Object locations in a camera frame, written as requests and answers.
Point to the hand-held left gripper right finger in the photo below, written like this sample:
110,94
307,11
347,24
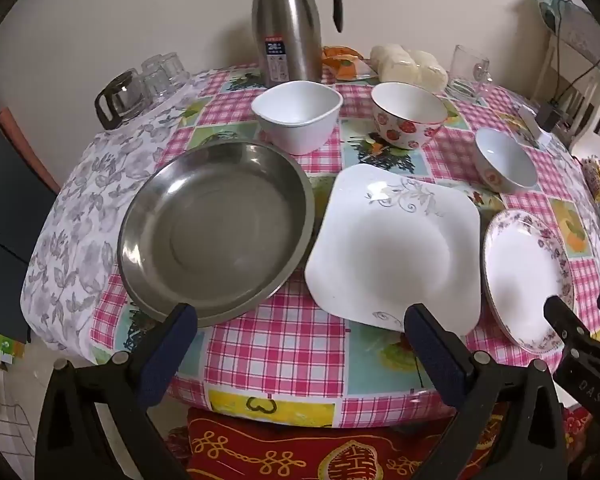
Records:
432,355

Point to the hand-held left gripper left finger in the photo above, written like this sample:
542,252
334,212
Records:
172,341

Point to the round pink floral plate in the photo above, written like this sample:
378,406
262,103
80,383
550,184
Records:
525,280

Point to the square white plate grey print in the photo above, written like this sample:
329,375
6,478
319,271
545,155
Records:
390,250

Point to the round stainless steel plate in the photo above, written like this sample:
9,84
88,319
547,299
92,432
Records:
215,230

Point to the strawberry print bowl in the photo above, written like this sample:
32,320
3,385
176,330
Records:
405,132

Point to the plain white square bowl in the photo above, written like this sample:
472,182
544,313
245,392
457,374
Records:
295,105

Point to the grey leaf print cloth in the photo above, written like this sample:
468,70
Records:
80,210

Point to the red cushion gold print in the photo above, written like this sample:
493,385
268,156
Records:
290,455

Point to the green printed box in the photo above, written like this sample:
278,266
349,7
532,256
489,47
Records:
0,350

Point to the small white bowl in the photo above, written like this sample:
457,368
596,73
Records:
505,160

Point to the dark cabinet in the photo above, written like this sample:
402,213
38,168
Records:
10,240

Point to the small white box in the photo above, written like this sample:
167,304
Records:
532,127

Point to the black charger adapter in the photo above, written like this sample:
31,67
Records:
549,116

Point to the clear glass cup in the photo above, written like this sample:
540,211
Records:
175,67
152,64
159,85

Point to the clear glass mug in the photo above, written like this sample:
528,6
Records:
465,70

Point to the bag of steamed buns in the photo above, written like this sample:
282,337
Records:
405,67

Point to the orange snack packet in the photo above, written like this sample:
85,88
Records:
345,62

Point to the teal patterned cloth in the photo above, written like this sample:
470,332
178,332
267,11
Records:
555,7

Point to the stainless steel thermos jug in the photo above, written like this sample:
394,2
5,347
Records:
285,25

